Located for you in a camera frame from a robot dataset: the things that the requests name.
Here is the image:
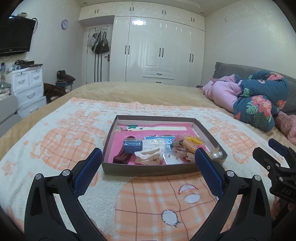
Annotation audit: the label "pink quilt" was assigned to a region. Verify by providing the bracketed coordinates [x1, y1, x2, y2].
[201, 74, 242, 113]

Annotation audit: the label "grey headboard cushion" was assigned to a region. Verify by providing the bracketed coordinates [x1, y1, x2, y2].
[213, 62, 296, 115]

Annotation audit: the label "pile of dark clothes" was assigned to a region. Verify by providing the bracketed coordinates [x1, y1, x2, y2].
[44, 70, 76, 104]

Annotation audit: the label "clear plastic bag with card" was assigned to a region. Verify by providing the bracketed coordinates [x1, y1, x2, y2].
[142, 136, 175, 153]

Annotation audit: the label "grey chair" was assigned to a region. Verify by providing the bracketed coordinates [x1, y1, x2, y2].
[0, 95, 22, 137]

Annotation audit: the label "pearl hair clip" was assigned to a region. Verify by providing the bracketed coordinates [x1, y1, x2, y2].
[210, 151, 223, 161]

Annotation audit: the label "tan bed cover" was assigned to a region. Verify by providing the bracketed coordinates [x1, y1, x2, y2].
[0, 81, 296, 160]

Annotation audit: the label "brown cardboard box tray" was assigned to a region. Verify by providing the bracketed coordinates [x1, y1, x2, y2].
[102, 115, 227, 176]

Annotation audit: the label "handbags hanging on door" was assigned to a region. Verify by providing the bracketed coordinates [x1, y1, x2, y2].
[87, 31, 110, 54]

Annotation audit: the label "maroon hair clip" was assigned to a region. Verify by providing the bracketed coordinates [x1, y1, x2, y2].
[113, 136, 135, 164]

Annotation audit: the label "white drawer cabinet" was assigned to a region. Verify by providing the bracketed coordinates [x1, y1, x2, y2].
[6, 66, 47, 118]

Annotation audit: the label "white door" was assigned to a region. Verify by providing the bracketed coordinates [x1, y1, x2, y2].
[82, 24, 113, 85]

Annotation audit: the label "clear box of earrings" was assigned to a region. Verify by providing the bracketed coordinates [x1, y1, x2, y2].
[123, 138, 143, 154]

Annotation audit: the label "blue wall clock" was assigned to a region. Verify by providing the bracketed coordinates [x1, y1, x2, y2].
[61, 20, 69, 30]

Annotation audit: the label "pink fluffy hair clip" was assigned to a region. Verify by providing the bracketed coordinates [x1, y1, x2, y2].
[171, 135, 185, 148]

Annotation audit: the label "person's right hand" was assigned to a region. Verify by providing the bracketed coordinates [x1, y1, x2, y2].
[270, 196, 288, 220]

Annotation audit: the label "floral blue quilt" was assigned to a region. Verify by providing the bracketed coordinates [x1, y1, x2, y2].
[233, 70, 290, 133]

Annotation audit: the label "earring card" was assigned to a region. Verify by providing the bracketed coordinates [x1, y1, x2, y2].
[164, 152, 187, 165]

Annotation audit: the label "cream claw hair clip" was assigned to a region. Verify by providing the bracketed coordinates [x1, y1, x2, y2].
[134, 148, 165, 166]

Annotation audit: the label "orange spiral hair tie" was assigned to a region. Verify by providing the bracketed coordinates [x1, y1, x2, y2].
[181, 141, 197, 159]

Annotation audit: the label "black wall television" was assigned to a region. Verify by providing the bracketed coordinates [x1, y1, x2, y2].
[0, 17, 36, 56]

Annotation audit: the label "white and orange blanket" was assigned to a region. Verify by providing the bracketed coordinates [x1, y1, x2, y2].
[0, 97, 287, 241]

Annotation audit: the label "white wardrobe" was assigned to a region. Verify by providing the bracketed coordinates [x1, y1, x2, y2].
[79, 1, 205, 87]

